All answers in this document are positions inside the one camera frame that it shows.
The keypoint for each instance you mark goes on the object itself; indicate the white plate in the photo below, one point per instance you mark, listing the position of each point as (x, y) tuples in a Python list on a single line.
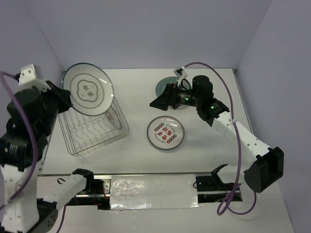
[(165, 133), (91, 89)]

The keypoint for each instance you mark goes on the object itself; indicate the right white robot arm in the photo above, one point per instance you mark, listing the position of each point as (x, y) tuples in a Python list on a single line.
[(267, 164)]

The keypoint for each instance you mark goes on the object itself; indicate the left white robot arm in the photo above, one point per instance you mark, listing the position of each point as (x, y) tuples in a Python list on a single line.
[(24, 211)]

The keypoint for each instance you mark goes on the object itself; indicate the wire dish rack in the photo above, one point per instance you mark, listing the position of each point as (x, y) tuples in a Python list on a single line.
[(88, 135)]

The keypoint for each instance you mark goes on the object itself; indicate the metal base rail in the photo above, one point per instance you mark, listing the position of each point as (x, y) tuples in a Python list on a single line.
[(74, 184)]

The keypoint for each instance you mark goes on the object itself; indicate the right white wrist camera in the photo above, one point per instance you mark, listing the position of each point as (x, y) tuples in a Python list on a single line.
[(182, 78)]

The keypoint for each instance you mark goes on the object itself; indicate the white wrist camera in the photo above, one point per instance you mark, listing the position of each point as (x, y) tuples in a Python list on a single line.
[(30, 77), (182, 78)]

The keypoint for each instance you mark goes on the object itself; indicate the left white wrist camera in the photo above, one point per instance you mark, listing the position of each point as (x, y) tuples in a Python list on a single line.
[(30, 77)]

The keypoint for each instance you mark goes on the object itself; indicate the teal green plate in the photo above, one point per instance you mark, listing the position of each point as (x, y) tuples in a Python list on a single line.
[(160, 87)]

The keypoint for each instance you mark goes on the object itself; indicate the silver foil sheet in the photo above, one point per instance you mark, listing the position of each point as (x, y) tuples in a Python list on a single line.
[(153, 192)]

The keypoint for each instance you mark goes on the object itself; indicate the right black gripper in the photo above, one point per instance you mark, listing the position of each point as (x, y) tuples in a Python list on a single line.
[(167, 97)]

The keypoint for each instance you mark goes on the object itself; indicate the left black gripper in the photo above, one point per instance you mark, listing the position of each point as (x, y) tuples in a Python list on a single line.
[(64, 95)]

